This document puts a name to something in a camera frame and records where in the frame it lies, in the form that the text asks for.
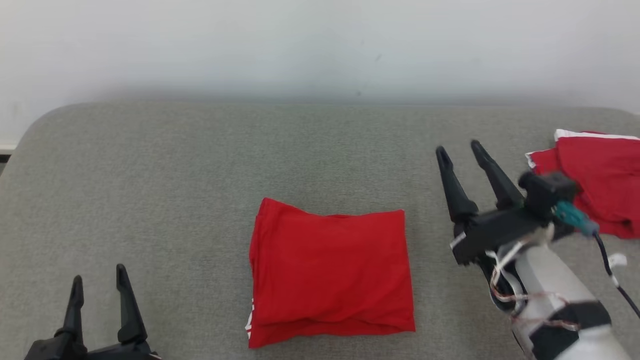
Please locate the white wall baseboard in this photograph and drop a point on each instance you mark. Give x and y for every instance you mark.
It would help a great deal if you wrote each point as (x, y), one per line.
(7, 147)

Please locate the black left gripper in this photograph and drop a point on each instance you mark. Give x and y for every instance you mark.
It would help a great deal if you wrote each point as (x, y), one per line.
(90, 350)

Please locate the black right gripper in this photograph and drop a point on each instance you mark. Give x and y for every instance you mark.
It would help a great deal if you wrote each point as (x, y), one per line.
(500, 227)

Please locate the red garment white stripes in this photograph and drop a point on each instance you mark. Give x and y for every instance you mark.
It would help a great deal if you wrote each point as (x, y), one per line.
(610, 170)

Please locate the grey fabric sofa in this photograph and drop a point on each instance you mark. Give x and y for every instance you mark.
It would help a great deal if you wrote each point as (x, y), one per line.
(150, 200)

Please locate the red jersey white striped trim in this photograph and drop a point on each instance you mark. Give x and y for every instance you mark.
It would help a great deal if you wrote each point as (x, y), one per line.
(330, 270)

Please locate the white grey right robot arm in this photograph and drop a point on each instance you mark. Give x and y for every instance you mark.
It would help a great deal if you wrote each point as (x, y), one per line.
(550, 280)

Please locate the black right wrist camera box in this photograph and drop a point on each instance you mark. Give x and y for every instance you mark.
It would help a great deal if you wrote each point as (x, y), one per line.
(547, 192)

